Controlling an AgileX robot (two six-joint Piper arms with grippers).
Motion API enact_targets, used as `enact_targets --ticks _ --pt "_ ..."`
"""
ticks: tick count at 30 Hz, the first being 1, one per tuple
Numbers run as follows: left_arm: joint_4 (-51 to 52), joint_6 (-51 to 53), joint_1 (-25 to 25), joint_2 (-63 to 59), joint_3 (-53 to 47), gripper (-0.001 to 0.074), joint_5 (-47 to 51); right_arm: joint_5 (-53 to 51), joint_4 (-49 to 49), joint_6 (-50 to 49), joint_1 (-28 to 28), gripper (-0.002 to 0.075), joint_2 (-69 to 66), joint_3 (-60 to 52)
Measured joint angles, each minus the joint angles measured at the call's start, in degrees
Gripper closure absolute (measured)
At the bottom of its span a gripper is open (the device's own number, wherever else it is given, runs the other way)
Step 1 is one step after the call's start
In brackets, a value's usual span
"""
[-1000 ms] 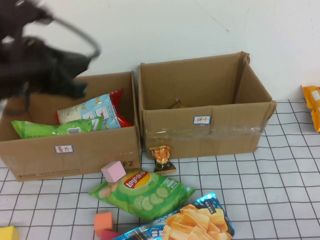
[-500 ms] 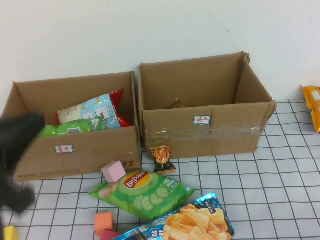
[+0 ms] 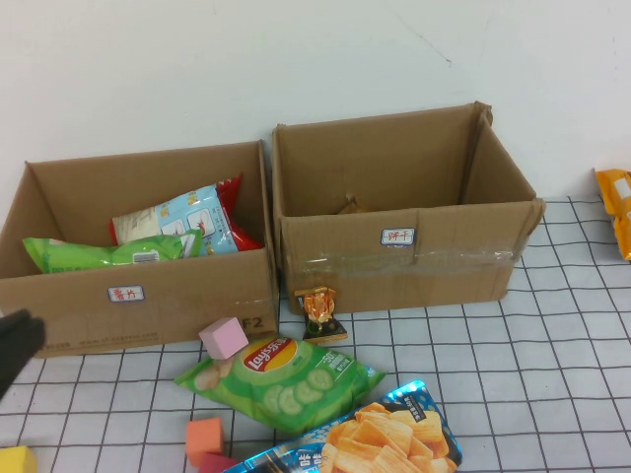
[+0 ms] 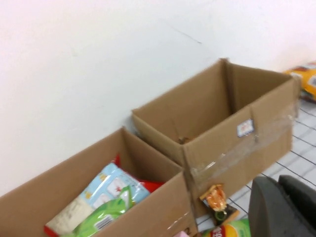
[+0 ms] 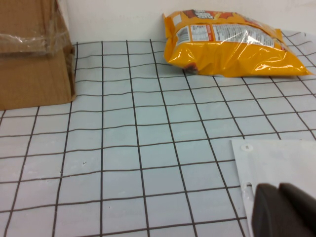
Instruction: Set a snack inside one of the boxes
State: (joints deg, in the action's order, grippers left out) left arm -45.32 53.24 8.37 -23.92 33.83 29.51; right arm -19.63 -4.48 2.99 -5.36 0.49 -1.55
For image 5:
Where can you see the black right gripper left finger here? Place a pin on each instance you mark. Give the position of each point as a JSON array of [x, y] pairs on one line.
[[274, 214]]

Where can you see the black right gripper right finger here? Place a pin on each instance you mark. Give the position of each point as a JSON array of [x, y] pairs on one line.
[[302, 197]]

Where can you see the white flat pouch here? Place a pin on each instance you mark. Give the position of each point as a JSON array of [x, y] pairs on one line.
[[276, 163]]

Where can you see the white grid tablecloth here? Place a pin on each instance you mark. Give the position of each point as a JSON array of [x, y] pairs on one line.
[[148, 148]]

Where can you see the yellow orange chip bag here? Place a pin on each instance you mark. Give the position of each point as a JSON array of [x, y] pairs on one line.
[[234, 56]]

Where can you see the taped cardboard box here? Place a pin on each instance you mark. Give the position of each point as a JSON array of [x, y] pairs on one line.
[[29, 79]]

